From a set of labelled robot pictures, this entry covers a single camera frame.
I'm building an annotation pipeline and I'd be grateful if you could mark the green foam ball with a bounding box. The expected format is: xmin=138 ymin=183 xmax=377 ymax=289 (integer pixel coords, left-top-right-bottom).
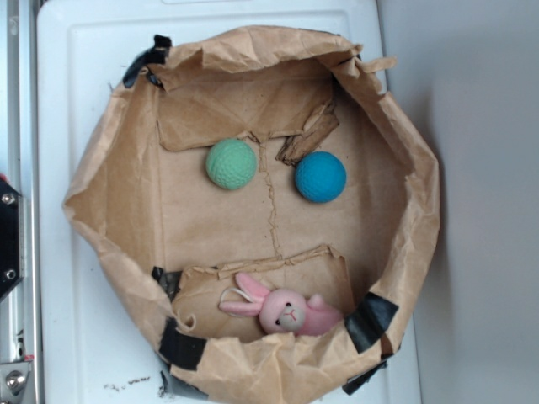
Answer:
xmin=205 ymin=139 xmax=258 ymax=190

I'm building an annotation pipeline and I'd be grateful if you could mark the blue foam ball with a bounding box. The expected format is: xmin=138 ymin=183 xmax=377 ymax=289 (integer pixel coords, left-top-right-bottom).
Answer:
xmin=295 ymin=151 xmax=347 ymax=203

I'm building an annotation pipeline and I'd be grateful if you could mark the brown paper bag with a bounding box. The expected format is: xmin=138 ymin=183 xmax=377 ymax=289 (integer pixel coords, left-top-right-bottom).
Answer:
xmin=64 ymin=26 xmax=440 ymax=403

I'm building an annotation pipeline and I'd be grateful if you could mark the pink plush bunny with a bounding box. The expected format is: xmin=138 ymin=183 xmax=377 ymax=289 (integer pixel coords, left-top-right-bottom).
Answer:
xmin=218 ymin=273 xmax=344 ymax=336

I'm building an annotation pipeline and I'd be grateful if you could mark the white plastic tray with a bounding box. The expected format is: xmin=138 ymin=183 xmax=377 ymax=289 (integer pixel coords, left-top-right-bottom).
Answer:
xmin=35 ymin=0 xmax=424 ymax=404

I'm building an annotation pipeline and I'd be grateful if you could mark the silver metal rail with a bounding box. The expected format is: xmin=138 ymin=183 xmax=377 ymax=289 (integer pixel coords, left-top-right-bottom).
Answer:
xmin=1 ymin=1 xmax=45 ymax=403

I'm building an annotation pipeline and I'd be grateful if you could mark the black metal bracket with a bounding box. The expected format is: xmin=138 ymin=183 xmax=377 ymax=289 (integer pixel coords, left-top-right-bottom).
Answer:
xmin=0 ymin=174 xmax=22 ymax=301

